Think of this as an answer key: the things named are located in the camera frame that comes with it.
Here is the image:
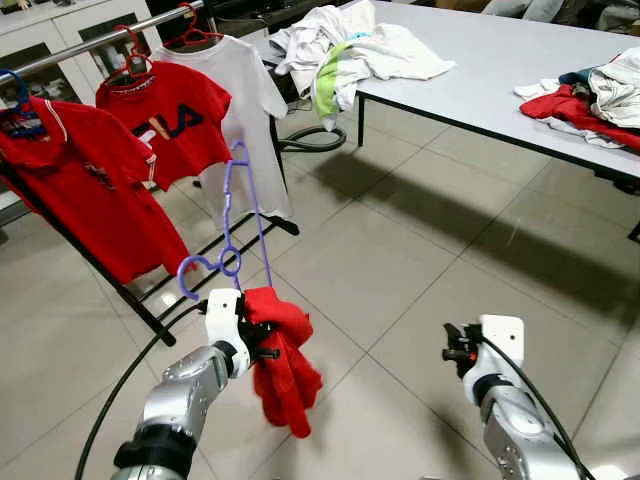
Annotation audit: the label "red collared shirt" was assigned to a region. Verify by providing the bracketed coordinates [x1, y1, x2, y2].
[243, 287, 324, 439]

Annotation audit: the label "purple plastic hanger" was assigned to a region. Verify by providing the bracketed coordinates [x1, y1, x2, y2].
[178, 140, 274, 301]

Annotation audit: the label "blue hanger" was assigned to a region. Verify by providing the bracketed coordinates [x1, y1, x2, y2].
[0, 70, 48, 141]

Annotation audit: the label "red FILA T-shirt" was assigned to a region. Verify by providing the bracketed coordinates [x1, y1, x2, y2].
[95, 60, 234, 191]

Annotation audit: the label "red polo shirt white trim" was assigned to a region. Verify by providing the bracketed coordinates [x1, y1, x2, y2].
[0, 95, 193, 286]

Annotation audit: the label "white T-shirt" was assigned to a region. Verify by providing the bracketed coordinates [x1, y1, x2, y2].
[152, 35, 294, 221]

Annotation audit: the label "green white garment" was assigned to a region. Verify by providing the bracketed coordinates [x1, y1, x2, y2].
[312, 40, 353, 121]

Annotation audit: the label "white table black legs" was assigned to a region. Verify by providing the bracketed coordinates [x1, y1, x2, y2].
[262, 0, 640, 243]

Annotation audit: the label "blue jeans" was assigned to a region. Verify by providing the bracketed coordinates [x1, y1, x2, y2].
[558, 68, 603, 87]

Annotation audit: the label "white striped garment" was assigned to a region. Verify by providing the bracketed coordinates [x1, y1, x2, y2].
[588, 48, 640, 129]

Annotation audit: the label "white crumpled garment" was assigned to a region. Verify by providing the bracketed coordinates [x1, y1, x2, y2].
[268, 0, 457, 116]

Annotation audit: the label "black clothes rack silver bar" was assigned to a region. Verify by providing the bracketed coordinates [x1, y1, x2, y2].
[0, 0, 301, 346]

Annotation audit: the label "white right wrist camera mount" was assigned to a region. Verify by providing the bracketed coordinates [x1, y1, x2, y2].
[480, 315, 526, 377]

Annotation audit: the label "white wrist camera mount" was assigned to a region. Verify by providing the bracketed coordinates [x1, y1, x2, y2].
[205, 290, 247, 349]
[480, 315, 526, 377]

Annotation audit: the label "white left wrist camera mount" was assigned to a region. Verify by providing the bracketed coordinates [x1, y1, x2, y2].
[205, 290, 247, 349]

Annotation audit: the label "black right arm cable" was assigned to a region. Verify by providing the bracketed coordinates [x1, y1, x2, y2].
[478, 335, 573, 480]

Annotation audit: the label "black hose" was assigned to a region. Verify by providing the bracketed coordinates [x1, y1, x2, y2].
[278, 125, 348, 154]

